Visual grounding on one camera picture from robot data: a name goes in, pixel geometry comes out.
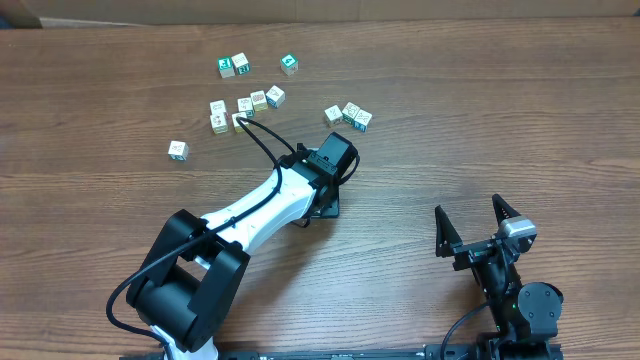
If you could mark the green number four block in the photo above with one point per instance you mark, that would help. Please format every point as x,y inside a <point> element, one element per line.
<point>289,64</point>

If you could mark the cream block green edge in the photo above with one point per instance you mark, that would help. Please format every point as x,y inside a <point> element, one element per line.
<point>246,105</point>

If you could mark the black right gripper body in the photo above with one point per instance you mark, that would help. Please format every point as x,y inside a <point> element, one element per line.
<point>472,254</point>

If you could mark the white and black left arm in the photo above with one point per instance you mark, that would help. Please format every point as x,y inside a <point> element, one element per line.
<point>191,275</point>

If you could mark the cream block red picture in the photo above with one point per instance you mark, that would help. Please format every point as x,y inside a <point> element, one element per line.
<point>219,123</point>

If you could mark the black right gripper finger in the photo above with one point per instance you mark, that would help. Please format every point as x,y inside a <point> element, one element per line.
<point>447,238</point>
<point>506,216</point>

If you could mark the cream block far left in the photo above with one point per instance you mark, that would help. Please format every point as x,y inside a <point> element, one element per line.
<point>178,150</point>

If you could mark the cream block left of trio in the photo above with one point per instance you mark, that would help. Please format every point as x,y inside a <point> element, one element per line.
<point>333,115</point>

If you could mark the red spatula letter B block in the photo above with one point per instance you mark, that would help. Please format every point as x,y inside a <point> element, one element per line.
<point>218,108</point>

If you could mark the cardboard backdrop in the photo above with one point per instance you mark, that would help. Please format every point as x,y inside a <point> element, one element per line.
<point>40,13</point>

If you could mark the green edged cream block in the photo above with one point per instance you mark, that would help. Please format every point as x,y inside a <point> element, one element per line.
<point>241,64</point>

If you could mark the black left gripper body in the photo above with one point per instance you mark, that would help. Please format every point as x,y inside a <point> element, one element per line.
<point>331,203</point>

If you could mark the green edged trio block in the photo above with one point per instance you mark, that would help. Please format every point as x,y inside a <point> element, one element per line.
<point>349,112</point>

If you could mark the cream block red grid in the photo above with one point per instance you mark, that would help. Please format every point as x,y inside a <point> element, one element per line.
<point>259,101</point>

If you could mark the blue edged trio block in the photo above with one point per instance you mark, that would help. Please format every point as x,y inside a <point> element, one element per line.
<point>361,120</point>

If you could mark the blue edged cream block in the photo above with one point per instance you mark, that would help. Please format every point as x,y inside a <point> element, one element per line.
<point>275,96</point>

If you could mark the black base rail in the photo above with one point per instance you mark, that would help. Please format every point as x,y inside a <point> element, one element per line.
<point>429,352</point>

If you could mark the yellow edged cream block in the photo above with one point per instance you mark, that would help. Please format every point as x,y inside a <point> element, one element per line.
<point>239,121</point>

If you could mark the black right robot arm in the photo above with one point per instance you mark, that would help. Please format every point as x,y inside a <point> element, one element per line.
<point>525,315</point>

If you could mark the green picture block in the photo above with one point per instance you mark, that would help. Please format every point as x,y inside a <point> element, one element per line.
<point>225,67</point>

